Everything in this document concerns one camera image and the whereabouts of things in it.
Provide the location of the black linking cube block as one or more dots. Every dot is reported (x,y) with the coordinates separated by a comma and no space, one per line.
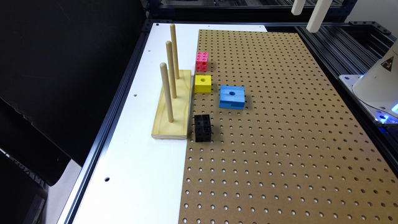
(202,128)

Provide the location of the blue wooden block with hole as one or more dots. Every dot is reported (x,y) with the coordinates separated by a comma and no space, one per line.
(232,97)

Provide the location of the yellow wooden block with hole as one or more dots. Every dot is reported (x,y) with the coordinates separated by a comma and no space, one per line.
(202,83)

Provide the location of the pink linking cube block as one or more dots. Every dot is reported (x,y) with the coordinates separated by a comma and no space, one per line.
(201,61)

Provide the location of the near wooden peg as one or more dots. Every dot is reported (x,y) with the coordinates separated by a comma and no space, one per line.
(166,87)

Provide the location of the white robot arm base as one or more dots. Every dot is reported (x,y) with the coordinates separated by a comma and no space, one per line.
(376,90)

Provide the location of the wooden peg stand base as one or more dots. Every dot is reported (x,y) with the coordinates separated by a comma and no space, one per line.
(178,129)

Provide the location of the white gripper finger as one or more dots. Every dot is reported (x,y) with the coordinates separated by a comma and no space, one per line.
(320,10)
(297,7)

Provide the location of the black aluminium table frame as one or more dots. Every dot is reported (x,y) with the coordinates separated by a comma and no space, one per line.
(130,177)

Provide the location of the brown perforated pegboard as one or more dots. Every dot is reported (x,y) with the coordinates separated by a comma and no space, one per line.
(294,154)

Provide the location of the far wooden peg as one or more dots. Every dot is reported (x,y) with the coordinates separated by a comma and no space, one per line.
(174,49)

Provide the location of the black curtain sheet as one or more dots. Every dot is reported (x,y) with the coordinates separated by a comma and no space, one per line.
(61,64)

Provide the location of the middle wooden peg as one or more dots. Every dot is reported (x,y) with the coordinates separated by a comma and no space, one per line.
(170,60)

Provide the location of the wooden peg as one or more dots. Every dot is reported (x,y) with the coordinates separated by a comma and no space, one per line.
(174,49)
(170,60)
(166,87)

